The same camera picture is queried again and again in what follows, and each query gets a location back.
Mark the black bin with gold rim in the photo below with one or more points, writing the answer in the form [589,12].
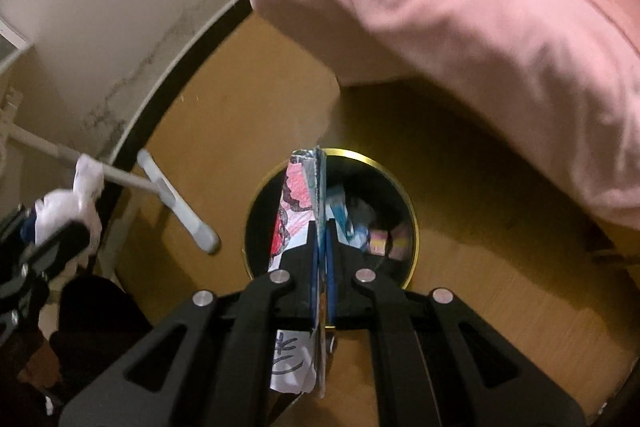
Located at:
[397,219]

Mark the dark cloth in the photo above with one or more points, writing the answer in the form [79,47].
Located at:
[97,322]

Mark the white printed face mask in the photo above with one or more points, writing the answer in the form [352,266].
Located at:
[60,207]

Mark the red white printed packet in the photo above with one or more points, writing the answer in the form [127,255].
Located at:
[295,197]

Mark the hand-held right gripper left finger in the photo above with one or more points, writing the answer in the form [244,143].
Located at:
[314,279]

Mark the pink cushion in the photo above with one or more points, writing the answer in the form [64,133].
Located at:
[475,32]

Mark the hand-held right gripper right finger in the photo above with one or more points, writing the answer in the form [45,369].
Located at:
[331,269]

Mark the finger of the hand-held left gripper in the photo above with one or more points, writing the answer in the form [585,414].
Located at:
[65,239]
[11,222]

